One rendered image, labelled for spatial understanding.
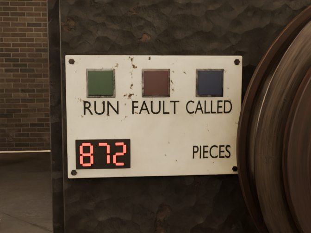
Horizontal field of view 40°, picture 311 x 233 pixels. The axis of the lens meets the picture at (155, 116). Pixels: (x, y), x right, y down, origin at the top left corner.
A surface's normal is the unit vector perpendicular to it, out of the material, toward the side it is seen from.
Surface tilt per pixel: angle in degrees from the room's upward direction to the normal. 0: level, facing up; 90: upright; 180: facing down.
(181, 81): 90
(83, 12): 90
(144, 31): 90
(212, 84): 90
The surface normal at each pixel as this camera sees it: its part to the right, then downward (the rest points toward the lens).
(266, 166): 0.11, 0.11
